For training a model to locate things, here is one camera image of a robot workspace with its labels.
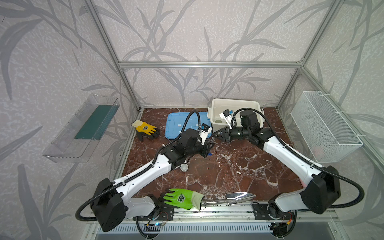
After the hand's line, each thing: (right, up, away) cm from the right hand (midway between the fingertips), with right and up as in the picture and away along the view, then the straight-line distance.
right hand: (214, 129), depth 75 cm
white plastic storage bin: (+5, +16, +33) cm, 37 cm away
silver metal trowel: (+9, -37, +4) cm, 38 cm away
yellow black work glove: (-48, -2, +30) cm, 57 cm away
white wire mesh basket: (+47, -2, -12) cm, 49 cm away
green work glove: (-16, -36, +2) cm, 39 cm away
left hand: (0, -5, 0) cm, 5 cm away
